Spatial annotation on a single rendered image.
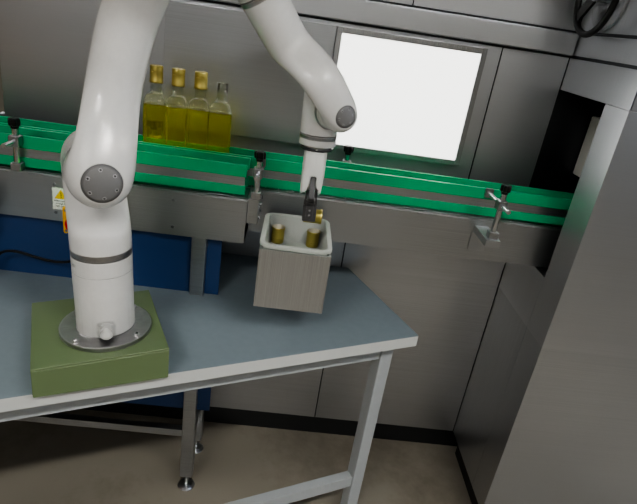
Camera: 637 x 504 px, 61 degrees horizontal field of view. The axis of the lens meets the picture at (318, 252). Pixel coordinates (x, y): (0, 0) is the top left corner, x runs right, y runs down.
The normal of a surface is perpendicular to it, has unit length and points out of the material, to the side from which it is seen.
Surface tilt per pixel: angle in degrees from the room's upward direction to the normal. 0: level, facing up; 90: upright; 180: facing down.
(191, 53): 90
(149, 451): 0
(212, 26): 90
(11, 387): 0
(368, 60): 90
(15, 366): 0
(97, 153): 63
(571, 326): 90
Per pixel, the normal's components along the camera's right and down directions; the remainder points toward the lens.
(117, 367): 0.42, 0.42
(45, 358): 0.11, -0.91
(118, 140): 0.64, -0.04
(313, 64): 0.00, -0.13
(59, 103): 0.01, 0.40
